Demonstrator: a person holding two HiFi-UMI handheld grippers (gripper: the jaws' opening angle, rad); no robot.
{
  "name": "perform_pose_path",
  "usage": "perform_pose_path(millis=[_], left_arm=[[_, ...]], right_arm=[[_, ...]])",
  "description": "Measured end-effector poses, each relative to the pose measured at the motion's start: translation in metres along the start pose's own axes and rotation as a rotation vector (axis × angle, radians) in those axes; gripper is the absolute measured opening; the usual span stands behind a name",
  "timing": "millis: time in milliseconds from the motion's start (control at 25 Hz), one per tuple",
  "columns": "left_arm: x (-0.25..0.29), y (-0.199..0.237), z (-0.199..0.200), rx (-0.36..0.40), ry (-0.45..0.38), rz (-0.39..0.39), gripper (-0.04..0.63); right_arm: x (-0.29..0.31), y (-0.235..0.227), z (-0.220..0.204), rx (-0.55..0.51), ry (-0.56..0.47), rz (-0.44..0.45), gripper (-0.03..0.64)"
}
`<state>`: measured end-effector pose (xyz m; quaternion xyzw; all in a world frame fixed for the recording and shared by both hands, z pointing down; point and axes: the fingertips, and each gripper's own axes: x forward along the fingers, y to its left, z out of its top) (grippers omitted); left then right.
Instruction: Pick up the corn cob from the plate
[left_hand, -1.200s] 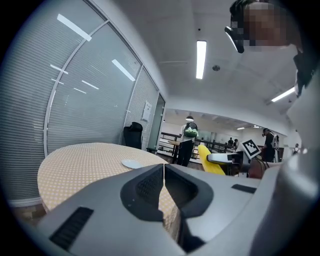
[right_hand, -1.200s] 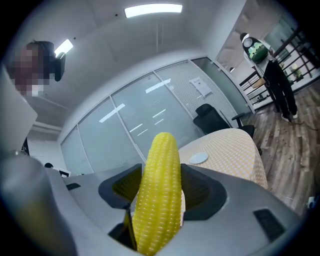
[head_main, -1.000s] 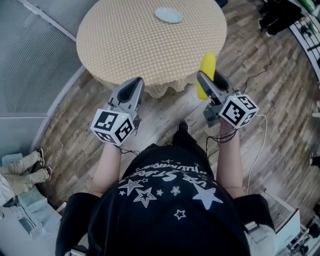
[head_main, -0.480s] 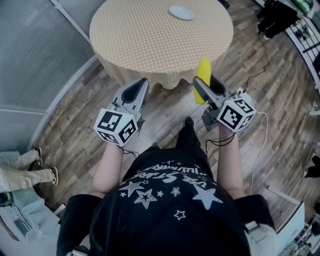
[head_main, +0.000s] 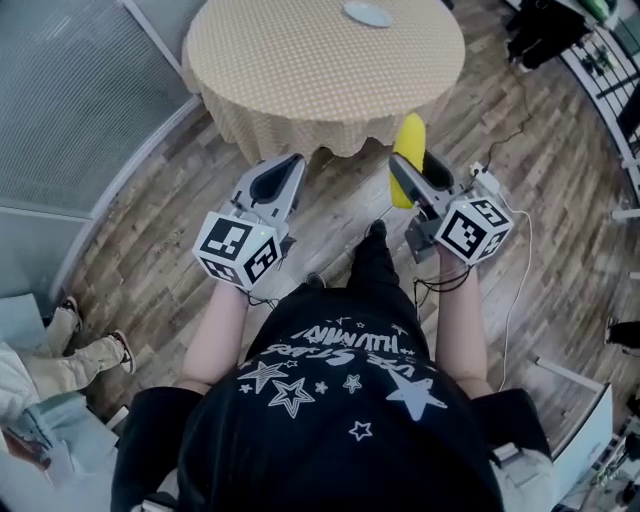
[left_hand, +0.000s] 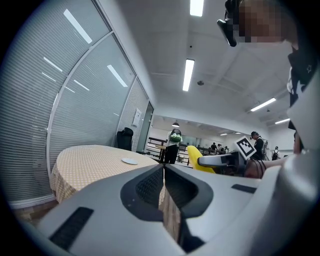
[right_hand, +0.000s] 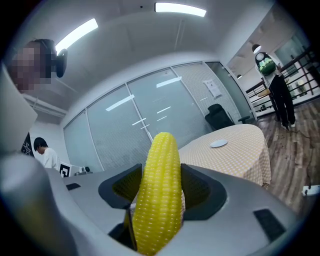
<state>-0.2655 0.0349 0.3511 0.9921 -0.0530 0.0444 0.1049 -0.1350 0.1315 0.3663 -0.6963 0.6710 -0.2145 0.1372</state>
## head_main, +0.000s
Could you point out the person's black trouser leg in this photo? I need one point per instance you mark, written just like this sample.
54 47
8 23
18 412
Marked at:
375 270

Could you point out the small white plate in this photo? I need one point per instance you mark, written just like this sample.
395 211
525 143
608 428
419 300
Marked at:
367 12

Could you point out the person's black star-print shirt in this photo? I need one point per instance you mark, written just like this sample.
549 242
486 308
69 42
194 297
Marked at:
330 435

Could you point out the grey waist bag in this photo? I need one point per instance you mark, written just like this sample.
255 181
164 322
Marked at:
525 475

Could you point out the round table with dotted tablecloth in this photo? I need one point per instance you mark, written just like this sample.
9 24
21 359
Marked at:
320 70

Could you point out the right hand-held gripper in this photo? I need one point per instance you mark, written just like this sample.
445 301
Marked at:
472 230

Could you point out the yellow-green object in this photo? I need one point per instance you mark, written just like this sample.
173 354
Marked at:
412 137

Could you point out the person's black shoe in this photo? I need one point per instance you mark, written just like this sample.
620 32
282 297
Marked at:
377 230
315 280

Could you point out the white power adapter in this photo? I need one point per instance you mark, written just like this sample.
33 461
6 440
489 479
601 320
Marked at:
486 179

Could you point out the white framed panel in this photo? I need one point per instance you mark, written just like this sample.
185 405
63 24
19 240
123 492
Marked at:
595 430

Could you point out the person's right forearm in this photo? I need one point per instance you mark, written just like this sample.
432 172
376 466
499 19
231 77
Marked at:
460 330

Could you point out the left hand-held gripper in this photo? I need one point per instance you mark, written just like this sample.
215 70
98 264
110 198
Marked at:
227 247

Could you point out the black metal railing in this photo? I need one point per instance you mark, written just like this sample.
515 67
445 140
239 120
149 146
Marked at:
630 115

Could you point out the person's left forearm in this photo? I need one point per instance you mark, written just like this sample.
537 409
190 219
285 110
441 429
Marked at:
210 340

